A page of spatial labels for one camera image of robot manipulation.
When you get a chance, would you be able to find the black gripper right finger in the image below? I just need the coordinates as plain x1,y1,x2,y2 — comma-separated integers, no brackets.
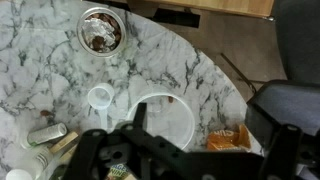
259,123,304,180

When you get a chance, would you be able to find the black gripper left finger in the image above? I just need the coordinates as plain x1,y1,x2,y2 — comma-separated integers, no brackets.
70,102,201,180

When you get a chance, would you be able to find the clear plastic cup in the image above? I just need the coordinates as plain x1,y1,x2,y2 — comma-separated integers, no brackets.
125,92,196,152

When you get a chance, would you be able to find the yellow green card pack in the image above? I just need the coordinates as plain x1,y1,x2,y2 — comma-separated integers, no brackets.
105,163,138,180

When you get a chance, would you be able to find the dark grey office chair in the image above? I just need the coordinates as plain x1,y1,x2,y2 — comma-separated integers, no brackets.
245,0,320,180

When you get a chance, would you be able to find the orange snack bag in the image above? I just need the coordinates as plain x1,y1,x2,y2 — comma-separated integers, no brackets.
205,123,252,153

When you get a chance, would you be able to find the small wooden block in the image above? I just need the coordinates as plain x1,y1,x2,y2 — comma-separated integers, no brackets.
57,143,79,165
49,131,80,155

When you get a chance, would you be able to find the silver tube white cap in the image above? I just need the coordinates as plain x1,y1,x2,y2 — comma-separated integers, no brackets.
21,122,69,150

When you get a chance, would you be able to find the white pill bottle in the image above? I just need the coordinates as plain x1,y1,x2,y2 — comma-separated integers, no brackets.
4,146,55,180

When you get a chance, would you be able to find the light wooden desk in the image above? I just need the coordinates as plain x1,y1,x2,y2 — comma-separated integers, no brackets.
126,0,276,20

